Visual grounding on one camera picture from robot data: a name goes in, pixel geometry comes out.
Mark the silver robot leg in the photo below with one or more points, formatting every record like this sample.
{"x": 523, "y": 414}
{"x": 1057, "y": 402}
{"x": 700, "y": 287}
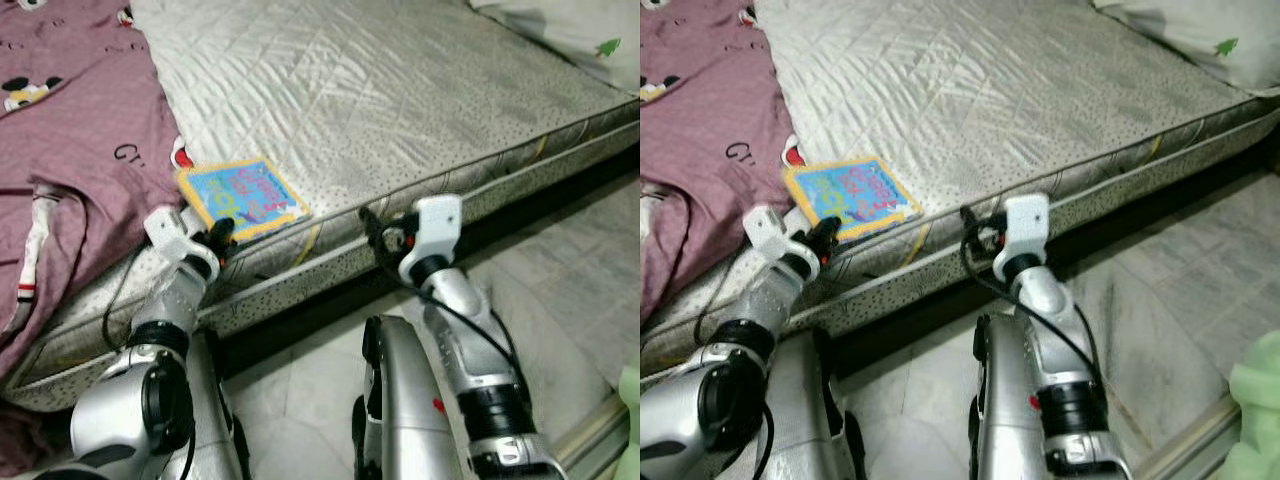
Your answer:
{"x": 410, "y": 400}
{"x": 810, "y": 400}
{"x": 1010, "y": 400}
{"x": 215, "y": 420}

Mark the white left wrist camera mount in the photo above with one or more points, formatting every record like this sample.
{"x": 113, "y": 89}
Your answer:
{"x": 775, "y": 230}
{"x": 172, "y": 232}

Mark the silver left robot leg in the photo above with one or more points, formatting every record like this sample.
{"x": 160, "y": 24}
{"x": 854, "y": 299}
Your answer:
{"x": 810, "y": 400}
{"x": 215, "y": 420}

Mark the white quilted mattress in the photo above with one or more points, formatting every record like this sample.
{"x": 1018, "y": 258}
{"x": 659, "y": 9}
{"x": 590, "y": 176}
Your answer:
{"x": 1000, "y": 90}
{"x": 380, "y": 90}

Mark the colourful blue children's book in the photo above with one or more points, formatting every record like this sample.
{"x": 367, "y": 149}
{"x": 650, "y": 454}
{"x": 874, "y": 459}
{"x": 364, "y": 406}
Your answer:
{"x": 240, "y": 195}
{"x": 850, "y": 195}

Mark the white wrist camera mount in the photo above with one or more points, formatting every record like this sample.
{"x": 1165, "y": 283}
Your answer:
{"x": 775, "y": 230}
{"x": 172, "y": 232}
{"x": 1022, "y": 228}
{"x": 432, "y": 230}

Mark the silver right robot leg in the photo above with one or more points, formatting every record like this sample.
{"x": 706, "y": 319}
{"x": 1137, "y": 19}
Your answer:
{"x": 410, "y": 400}
{"x": 1010, "y": 400}

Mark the white pillow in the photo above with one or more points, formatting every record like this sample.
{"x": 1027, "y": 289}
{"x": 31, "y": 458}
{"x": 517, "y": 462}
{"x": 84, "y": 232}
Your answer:
{"x": 570, "y": 30}
{"x": 1190, "y": 30}

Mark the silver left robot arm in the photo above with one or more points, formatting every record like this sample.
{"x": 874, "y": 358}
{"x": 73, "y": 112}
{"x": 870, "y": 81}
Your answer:
{"x": 690, "y": 400}
{"x": 110, "y": 410}

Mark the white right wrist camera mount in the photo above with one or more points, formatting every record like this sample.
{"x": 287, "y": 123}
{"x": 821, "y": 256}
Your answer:
{"x": 1022, "y": 228}
{"x": 432, "y": 230}

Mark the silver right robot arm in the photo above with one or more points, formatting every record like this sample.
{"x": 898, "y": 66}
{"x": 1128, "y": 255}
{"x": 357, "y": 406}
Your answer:
{"x": 1060, "y": 360}
{"x": 480, "y": 360}

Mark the dark bed frame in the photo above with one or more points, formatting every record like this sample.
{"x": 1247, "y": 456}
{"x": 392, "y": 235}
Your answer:
{"x": 1150, "y": 205}
{"x": 520, "y": 205}

